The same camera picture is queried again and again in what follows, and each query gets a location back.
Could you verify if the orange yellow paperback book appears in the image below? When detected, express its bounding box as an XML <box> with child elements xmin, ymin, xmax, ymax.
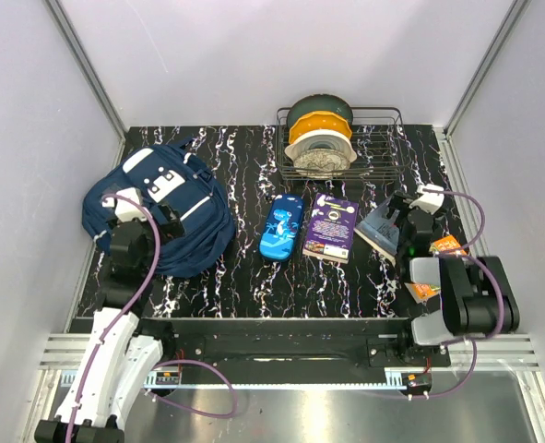
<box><xmin>406</xmin><ymin>235</ymin><xmax>461</xmax><ymax>303</ymax></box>

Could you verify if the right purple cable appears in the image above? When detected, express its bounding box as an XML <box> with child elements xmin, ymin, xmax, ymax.
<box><xmin>405</xmin><ymin>189</ymin><xmax>506</xmax><ymax>401</ymax></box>

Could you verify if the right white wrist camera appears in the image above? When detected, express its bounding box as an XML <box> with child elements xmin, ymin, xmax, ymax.
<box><xmin>410</xmin><ymin>184</ymin><xmax>445</xmax><ymax>215</ymax></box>

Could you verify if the orange yellow plate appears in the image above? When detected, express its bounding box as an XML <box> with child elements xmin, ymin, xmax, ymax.
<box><xmin>289</xmin><ymin>111</ymin><xmax>352</xmax><ymax>144</ymax></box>

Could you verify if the navy blue student backpack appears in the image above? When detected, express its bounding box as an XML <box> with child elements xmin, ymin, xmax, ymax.
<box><xmin>82</xmin><ymin>139</ymin><xmax>235</xmax><ymax>279</ymax></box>

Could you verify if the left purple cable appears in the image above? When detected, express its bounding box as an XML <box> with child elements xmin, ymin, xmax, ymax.
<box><xmin>64</xmin><ymin>193</ymin><xmax>239</xmax><ymax>443</ymax></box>

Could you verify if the dark green plate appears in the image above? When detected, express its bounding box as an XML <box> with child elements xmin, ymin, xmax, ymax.
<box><xmin>287</xmin><ymin>93</ymin><xmax>353</xmax><ymax>127</ymax></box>

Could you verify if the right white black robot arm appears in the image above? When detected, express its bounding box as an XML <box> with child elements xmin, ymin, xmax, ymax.
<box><xmin>387</xmin><ymin>186</ymin><xmax>519</xmax><ymax>366</ymax></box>

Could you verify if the black wire dish rack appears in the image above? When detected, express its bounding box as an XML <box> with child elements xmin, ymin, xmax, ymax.
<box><xmin>275</xmin><ymin>106</ymin><xmax>410</xmax><ymax>183</ymax></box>

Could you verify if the dark blue 1984 book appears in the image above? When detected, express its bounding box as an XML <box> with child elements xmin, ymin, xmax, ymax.
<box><xmin>354</xmin><ymin>198</ymin><xmax>399</xmax><ymax>265</ymax></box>

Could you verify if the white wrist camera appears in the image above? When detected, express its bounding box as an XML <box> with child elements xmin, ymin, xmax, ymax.
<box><xmin>114</xmin><ymin>187</ymin><xmax>147</xmax><ymax>222</ymax></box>
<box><xmin>410</xmin><ymin>184</ymin><xmax>445</xmax><ymax>215</ymax></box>

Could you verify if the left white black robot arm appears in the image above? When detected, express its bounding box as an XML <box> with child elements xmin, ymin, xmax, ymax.
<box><xmin>34</xmin><ymin>194</ymin><xmax>176</xmax><ymax>442</ymax></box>

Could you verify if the blue dinosaur pencil case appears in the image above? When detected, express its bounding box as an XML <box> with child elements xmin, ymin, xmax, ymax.
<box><xmin>259</xmin><ymin>194</ymin><xmax>303</xmax><ymax>262</ymax></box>

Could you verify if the patterned beige plate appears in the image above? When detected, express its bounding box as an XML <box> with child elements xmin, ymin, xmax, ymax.
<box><xmin>293</xmin><ymin>149</ymin><xmax>350</xmax><ymax>180</ymax></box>

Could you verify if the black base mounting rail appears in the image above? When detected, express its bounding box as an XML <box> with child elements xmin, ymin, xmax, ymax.
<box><xmin>140</xmin><ymin>318</ymin><xmax>451</xmax><ymax>387</ymax></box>

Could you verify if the purple paperback book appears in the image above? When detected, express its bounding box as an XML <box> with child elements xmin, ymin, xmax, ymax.
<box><xmin>302</xmin><ymin>193</ymin><xmax>359</xmax><ymax>264</ymax></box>

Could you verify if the purple cable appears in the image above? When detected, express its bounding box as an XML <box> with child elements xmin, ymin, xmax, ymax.
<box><xmin>64</xmin><ymin>193</ymin><xmax>239</xmax><ymax>443</ymax></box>
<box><xmin>405</xmin><ymin>189</ymin><xmax>506</xmax><ymax>401</ymax></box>

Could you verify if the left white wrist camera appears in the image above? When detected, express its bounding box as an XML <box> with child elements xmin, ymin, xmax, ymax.
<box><xmin>114</xmin><ymin>187</ymin><xmax>147</xmax><ymax>222</ymax></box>

